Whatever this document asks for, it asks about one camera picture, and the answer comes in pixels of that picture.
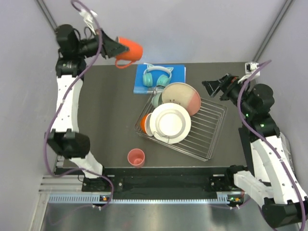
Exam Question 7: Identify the mint green bowl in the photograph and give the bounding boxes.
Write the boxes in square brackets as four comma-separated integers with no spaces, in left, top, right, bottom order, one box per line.
[151,92,163,108]

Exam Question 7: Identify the black clipboard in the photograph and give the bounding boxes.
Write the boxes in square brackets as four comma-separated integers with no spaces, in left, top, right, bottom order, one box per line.
[238,127,255,176]

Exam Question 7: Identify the orange mug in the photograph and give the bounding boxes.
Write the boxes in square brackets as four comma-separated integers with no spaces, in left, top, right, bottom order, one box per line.
[115,37,143,69]

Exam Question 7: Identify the pink cream floral plate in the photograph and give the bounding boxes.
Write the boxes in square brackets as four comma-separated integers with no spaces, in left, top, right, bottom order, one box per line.
[162,82,201,116]

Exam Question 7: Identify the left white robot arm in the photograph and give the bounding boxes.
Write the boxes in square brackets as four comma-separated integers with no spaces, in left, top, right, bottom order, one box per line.
[44,24,129,191]

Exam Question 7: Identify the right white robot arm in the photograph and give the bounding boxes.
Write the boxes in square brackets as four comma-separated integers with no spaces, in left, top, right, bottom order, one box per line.
[202,74,308,230]

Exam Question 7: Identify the purple cable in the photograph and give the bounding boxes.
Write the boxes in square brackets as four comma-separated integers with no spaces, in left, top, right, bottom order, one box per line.
[237,60,308,231]
[43,0,114,209]

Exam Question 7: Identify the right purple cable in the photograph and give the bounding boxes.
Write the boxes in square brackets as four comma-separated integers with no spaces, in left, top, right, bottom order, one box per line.
[237,60,308,231]

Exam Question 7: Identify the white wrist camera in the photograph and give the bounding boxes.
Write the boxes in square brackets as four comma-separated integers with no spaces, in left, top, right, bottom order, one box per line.
[244,62,259,76]
[79,8,97,33]

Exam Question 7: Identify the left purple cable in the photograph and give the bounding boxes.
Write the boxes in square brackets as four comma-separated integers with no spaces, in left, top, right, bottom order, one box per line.
[43,0,114,209]

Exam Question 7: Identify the orange white bowl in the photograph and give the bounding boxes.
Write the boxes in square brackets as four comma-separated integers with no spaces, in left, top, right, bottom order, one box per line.
[140,113,153,136]

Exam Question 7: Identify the chrome wire dish rack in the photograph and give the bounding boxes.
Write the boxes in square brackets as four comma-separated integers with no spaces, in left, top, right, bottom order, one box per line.
[135,87,227,161]

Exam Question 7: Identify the pink plastic cup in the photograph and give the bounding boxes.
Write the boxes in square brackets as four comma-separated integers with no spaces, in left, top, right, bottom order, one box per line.
[127,148,145,168]

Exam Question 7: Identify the white paper sheet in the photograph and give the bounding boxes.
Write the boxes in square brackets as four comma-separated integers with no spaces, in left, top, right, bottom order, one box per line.
[280,132,293,167]

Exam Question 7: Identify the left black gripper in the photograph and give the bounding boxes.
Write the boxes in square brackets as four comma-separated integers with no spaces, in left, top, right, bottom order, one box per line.
[75,28,129,59]

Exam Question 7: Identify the white blue-rimmed plate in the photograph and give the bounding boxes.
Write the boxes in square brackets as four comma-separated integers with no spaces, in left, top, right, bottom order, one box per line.
[149,103,192,144]

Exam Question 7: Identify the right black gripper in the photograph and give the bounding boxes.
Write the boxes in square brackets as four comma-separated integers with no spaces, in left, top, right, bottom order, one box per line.
[201,74,253,116]

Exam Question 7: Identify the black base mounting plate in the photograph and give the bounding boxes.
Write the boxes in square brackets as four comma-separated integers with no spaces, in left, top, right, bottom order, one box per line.
[55,167,253,200]

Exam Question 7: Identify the grey slotted cable duct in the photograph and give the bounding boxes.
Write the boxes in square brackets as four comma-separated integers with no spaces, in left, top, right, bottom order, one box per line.
[48,192,244,205]

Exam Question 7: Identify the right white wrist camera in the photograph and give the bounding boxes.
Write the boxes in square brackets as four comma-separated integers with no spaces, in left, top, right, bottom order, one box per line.
[244,62,259,76]

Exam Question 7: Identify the teal cat-ear headphones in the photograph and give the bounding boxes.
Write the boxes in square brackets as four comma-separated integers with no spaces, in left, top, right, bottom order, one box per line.
[142,64,174,87]

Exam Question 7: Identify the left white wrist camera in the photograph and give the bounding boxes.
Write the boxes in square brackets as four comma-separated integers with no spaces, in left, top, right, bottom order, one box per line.
[79,8,97,33]

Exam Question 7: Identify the blue book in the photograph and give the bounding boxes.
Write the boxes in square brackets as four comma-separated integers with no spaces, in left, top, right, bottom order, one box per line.
[133,63,186,94]

